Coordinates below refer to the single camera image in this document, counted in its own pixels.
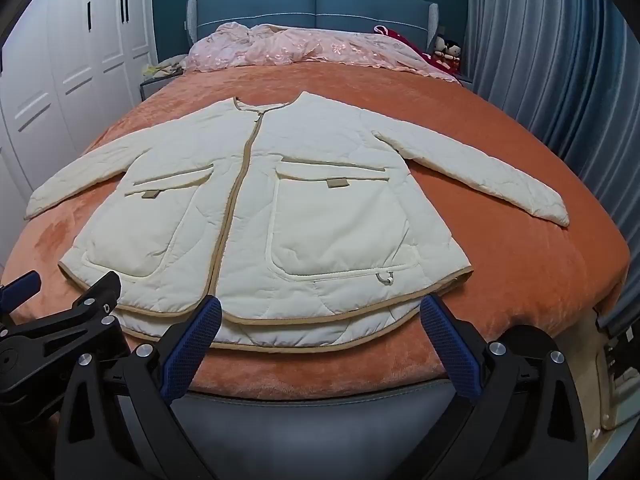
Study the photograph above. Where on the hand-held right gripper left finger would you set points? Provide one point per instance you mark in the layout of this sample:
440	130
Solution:
192	345

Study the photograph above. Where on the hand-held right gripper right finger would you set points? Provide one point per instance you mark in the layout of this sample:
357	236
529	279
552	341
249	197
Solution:
450	345

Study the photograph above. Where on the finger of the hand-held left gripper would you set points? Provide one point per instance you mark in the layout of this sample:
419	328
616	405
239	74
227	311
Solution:
97	292
20	284

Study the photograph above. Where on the cream quilted jacket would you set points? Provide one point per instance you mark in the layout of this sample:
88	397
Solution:
320	210

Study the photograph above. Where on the orange plush blanket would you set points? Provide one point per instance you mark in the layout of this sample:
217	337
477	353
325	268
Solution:
500	270

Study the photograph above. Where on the light wooden furniture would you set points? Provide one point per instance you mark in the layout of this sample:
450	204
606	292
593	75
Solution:
612	410

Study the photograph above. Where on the dark nightstand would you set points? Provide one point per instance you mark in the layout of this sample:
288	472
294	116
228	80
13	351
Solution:
150	88

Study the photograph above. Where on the white wardrobe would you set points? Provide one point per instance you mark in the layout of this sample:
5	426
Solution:
75	60

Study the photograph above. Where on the yellowish cloth pile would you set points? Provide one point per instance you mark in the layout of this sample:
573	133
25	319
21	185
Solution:
165	67

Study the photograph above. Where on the plush doll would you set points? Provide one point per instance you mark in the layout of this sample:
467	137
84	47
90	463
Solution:
452	51
440	45

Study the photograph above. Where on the blue-grey curtain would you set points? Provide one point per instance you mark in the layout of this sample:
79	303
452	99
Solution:
550	60

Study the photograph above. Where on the pink embroidered quilt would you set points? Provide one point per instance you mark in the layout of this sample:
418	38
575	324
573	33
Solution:
300	45

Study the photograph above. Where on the red garment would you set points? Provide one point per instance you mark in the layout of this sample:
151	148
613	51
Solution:
386	31

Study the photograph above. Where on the blue bed headboard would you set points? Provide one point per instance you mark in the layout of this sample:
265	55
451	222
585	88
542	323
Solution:
350	5

